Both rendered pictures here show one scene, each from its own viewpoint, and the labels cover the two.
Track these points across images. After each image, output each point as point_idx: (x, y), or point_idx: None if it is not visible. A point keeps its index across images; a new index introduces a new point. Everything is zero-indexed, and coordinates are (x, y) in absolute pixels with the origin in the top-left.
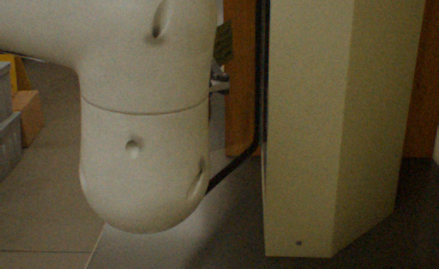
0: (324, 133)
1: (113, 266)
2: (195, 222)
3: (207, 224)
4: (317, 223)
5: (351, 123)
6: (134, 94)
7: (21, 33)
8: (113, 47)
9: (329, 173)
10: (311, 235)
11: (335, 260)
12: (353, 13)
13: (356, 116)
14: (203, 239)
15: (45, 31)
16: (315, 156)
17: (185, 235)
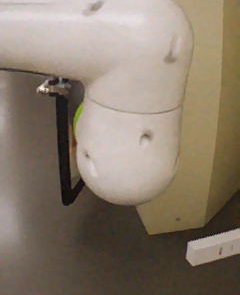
0: (204, 120)
1: (19, 252)
2: (72, 215)
3: (85, 216)
4: (195, 200)
5: (224, 109)
6: (150, 99)
7: (56, 58)
8: (141, 66)
9: (207, 155)
10: (189, 211)
11: (207, 227)
12: (223, 17)
13: (226, 103)
14: (87, 228)
15: (79, 56)
16: (196, 142)
17: (69, 226)
